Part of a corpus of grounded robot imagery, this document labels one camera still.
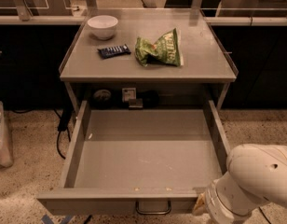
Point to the white ceramic bowl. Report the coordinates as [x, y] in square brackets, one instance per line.
[103, 26]

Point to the blue tape cross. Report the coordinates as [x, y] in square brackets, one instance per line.
[46, 219]

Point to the clear plastic bin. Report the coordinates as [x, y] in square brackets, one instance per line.
[6, 150]

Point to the padded gripper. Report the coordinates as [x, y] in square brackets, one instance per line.
[211, 200]

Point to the grey top drawer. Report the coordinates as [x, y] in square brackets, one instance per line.
[118, 157]

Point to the black top drawer handle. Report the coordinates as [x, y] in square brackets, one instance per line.
[166, 211]

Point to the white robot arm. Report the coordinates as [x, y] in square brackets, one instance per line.
[255, 175]

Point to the green chip bag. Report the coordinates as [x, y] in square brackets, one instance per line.
[165, 49]

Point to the dark blue snack bar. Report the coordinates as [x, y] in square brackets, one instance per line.
[114, 51]

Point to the grey drawer cabinet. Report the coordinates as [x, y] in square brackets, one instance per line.
[205, 61]

